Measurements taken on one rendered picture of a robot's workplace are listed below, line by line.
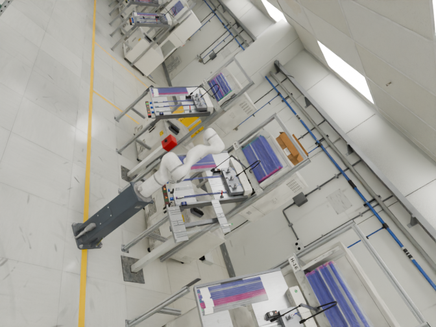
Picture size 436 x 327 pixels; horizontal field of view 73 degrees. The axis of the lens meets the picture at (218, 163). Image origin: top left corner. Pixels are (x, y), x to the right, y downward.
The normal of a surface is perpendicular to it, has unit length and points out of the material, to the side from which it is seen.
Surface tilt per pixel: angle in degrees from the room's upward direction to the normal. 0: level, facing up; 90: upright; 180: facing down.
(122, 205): 90
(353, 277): 90
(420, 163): 90
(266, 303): 45
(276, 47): 90
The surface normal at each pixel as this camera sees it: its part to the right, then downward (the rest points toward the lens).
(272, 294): 0.15, -0.73
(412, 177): -0.58, -0.45
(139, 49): 0.27, 0.68
